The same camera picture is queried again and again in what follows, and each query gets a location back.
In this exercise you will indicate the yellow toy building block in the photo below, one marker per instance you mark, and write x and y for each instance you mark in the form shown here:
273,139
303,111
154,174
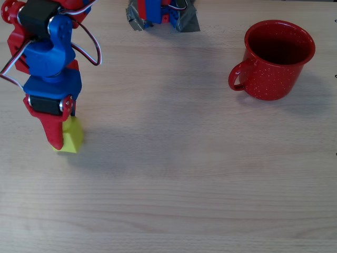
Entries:
73,137

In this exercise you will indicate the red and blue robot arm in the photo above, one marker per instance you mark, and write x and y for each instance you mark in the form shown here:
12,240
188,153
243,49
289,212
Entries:
50,58

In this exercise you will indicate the red enamel mug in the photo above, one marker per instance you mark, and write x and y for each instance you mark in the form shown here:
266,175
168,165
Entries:
271,81

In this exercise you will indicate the crumpled silver duct tape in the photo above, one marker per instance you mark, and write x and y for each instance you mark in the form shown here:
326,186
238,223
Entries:
135,18
189,22

